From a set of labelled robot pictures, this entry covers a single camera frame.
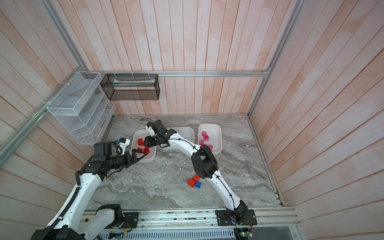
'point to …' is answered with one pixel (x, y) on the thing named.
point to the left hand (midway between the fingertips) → (142, 159)
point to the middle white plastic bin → (187, 133)
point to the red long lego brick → (140, 149)
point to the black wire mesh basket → (131, 86)
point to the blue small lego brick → (198, 184)
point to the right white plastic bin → (211, 135)
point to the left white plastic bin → (137, 143)
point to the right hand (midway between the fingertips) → (146, 142)
